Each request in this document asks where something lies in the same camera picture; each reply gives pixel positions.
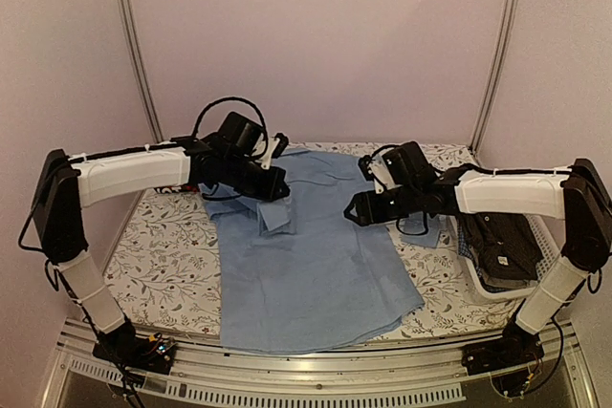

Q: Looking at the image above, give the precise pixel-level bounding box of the white plastic laundry basket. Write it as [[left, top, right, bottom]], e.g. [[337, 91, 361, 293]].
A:
[[449, 212, 558, 305]]

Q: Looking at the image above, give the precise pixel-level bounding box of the blue checked shirt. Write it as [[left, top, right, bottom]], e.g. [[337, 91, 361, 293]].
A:
[[456, 226, 505, 293]]

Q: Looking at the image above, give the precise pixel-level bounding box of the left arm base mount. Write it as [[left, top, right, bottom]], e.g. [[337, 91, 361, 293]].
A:
[[93, 331, 177, 376]]

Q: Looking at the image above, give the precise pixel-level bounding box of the red black plaid shirt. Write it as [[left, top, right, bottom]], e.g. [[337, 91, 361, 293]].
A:
[[153, 184, 200, 194]]

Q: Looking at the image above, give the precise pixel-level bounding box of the aluminium frame post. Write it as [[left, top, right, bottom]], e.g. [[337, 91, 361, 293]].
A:
[[469, 0, 519, 157], [117, 0, 164, 141]]

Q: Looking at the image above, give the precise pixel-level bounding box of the black striped shirt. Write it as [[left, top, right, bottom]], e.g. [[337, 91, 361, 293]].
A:
[[458, 212, 543, 281]]

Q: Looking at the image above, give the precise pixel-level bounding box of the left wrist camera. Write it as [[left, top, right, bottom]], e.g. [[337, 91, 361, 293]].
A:
[[257, 133, 289, 170]]

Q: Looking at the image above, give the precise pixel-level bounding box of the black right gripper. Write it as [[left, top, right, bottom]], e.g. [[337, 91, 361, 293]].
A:
[[343, 183, 421, 228]]

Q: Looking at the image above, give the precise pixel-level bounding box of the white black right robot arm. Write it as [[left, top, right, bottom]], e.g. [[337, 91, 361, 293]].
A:
[[343, 141, 611, 366]]

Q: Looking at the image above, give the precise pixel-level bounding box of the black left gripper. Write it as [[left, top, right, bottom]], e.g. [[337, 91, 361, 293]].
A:
[[223, 155, 291, 203]]

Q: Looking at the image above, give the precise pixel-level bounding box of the light blue long sleeve shirt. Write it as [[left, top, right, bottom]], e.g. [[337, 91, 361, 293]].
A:
[[206, 149, 425, 354]]

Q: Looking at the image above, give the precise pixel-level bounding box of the left aluminium frame post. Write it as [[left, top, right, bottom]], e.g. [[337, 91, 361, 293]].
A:
[[117, 0, 164, 141]]

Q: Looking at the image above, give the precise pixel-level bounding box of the right aluminium frame post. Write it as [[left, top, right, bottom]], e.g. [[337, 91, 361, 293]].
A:
[[469, 0, 519, 157]]

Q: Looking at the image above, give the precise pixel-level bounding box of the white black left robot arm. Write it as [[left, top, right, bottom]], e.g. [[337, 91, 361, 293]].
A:
[[17, 112, 290, 364]]

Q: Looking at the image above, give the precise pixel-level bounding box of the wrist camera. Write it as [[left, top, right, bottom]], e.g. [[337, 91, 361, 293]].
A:
[[358, 154, 398, 194], [257, 133, 289, 170]]

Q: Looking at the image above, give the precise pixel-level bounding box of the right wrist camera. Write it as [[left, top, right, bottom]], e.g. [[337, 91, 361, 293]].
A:
[[358, 154, 398, 194]]

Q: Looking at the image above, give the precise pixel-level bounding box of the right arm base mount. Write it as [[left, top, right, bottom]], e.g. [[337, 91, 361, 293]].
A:
[[461, 330, 544, 376]]

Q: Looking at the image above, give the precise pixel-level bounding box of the aluminium front rail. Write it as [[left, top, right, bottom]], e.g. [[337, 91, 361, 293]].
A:
[[40, 316, 599, 408]]

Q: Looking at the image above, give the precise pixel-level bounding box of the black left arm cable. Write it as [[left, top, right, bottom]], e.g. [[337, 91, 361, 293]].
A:
[[190, 96, 269, 141]]

